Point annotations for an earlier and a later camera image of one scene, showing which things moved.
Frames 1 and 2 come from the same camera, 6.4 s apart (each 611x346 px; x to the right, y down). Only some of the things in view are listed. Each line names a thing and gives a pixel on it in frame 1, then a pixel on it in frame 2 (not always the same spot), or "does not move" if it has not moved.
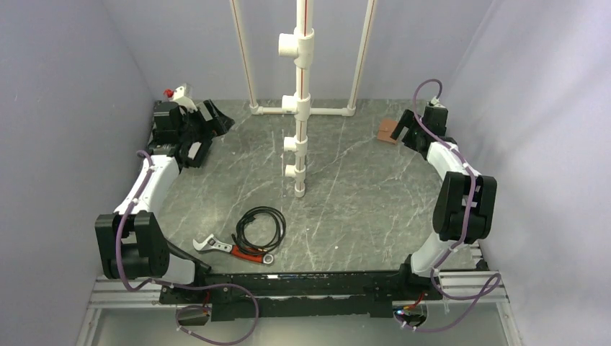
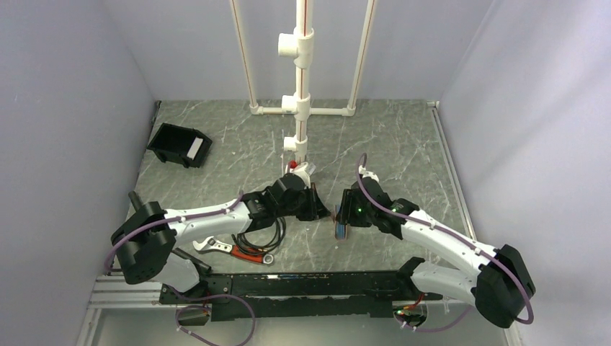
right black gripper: x=407 y=120 to x=346 y=214
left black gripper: x=220 y=123 to x=316 y=209
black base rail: x=237 y=297 does not move
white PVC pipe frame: x=300 y=46 does not move
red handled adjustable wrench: x=211 y=243 does not move
